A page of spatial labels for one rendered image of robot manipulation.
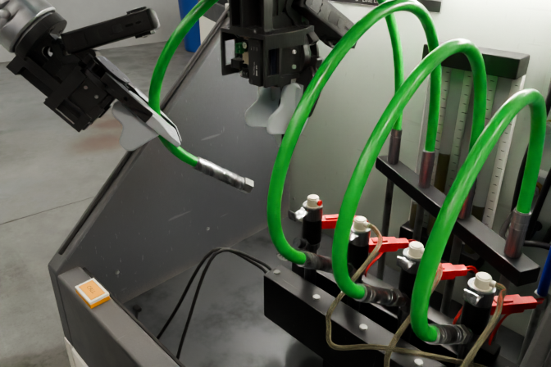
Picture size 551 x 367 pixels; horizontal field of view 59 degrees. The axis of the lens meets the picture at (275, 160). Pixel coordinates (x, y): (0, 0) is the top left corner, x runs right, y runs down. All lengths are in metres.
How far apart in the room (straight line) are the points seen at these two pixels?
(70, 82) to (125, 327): 0.34
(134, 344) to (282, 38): 0.44
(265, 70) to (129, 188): 0.44
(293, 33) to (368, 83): 0.42
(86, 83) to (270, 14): 0.24
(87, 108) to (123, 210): 0.29
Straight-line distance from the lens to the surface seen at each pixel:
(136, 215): 0.89
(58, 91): 0.62
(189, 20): 0.61
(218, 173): 0.68
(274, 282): 0.73
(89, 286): 0.80
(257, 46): 0.50
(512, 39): 0.78
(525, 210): 0.60
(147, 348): 0.70
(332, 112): 0.98
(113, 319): 0.75
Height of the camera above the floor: 1.44
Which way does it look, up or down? 25 degrees down
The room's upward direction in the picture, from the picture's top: straight up
